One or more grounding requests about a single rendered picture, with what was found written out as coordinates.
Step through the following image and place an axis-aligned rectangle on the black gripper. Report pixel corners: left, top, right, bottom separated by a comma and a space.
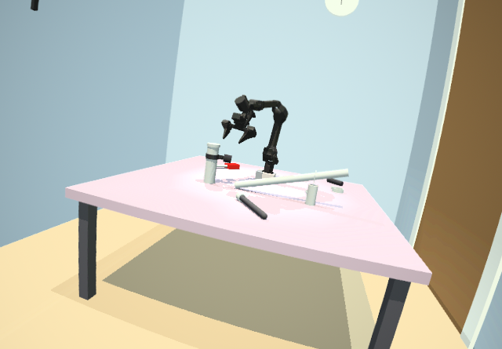
221, 116, 256, 144

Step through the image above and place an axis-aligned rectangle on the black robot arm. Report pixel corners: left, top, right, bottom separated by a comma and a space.
231, 95, 289, 174

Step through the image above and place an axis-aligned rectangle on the black cylinder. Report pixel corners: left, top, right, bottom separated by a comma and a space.
326, 179, 344, 187

